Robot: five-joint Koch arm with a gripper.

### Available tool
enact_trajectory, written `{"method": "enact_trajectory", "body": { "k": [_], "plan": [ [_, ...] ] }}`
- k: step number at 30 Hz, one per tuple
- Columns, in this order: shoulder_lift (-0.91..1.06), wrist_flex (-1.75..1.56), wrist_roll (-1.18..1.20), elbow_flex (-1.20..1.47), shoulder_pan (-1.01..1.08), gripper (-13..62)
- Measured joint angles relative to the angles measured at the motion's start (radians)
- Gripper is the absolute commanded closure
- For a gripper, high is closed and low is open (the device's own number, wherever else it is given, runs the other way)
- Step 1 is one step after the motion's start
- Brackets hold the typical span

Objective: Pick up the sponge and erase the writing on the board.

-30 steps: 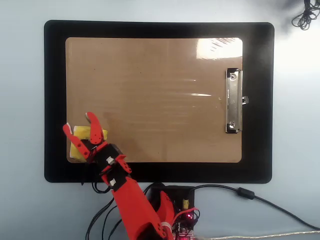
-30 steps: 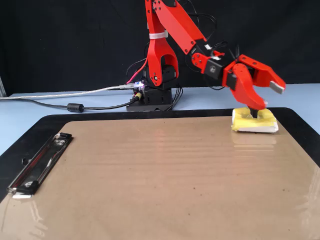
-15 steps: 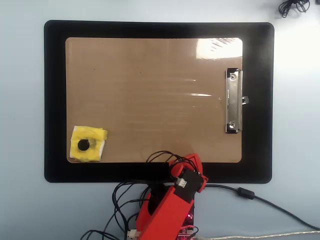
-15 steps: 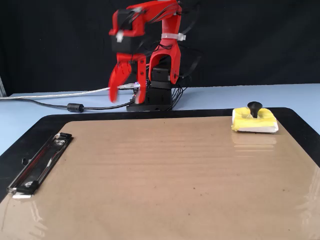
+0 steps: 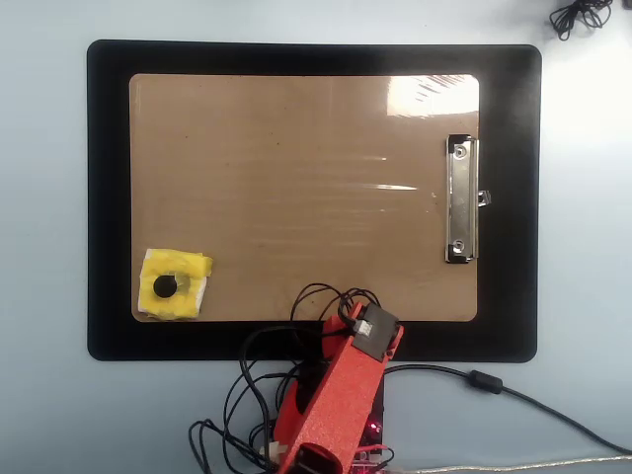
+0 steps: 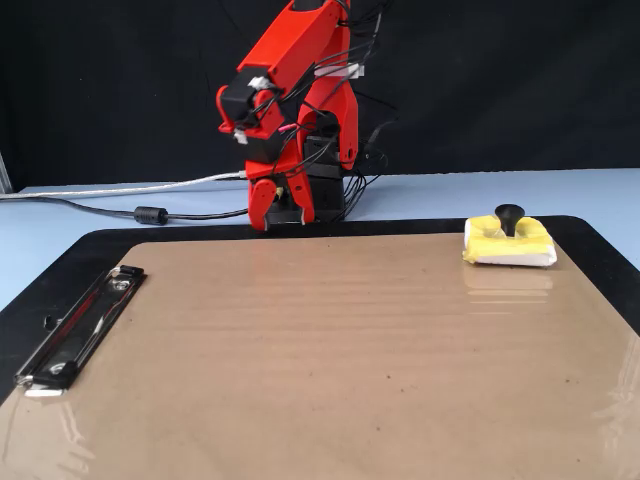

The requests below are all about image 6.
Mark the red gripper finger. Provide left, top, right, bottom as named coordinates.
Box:
left=247, top=177, right=279, bottom=233
left=287, top=174, right=317, bottom=227

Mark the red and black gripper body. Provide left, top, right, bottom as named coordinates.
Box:
left=242, top=128, right=311, bottom=185

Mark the yellow sponge with black knob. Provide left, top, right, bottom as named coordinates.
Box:
left=461, top=202, right=559, bottom=270

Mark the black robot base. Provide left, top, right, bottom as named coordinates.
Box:
left=264, top=112, right=390, bottom=225

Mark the black backdrop cloth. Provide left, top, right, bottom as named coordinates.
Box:
left=0, top=0, right=640, bottom=194

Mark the brown clipboard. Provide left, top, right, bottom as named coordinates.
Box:
left=0, top=229, right=640, bottom=480

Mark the silver metal clipboard clip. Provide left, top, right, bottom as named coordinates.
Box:
left=13, top=264, right=147, bottom=399

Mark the black arm wire bundle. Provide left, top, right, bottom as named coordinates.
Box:
left=239, top=0, right=402, bottom=222

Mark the black power cable with ferrite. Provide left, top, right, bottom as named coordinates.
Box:
left=29, top=194, right=251, bottom=227

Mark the silver USB cable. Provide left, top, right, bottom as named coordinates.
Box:
left=0, top=170, right=249, bottom=202

